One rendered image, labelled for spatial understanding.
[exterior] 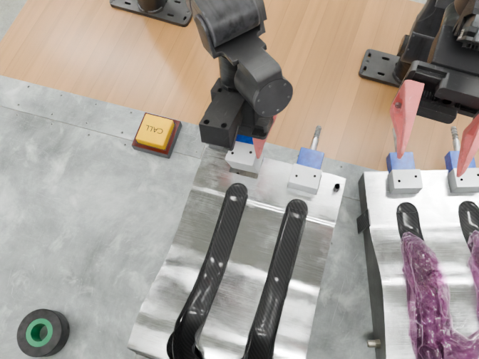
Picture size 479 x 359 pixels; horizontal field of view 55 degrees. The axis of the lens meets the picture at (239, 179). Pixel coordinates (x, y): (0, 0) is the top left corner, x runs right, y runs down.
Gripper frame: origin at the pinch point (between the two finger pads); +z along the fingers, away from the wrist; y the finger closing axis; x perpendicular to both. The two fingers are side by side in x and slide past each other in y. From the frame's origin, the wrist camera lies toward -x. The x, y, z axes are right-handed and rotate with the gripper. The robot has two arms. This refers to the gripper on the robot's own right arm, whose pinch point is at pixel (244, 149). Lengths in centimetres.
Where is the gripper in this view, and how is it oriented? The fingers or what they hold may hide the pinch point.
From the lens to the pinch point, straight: 78.1
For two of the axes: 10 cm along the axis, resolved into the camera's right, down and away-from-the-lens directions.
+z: 0.5, 6.7, 7.4
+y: 9.4, 2.2, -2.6
